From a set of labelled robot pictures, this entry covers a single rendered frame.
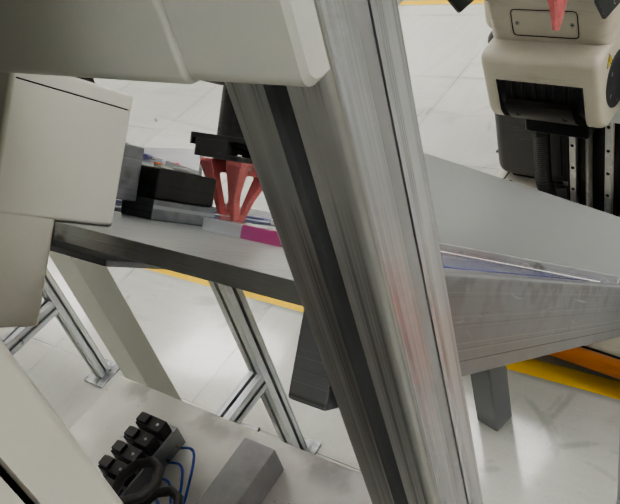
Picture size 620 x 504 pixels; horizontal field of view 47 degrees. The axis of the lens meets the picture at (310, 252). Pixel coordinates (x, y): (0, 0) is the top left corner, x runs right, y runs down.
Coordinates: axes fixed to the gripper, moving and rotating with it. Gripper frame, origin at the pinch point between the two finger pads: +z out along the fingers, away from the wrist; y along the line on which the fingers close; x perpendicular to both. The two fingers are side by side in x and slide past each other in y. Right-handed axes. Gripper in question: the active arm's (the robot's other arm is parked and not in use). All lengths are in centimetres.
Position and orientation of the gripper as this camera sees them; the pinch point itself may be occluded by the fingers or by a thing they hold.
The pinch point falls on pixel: (231, 218)
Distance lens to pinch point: 81.3
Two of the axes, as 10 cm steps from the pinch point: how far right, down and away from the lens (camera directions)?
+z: -1.4, 9.8, 1.3
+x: 5.5, -0.3, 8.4
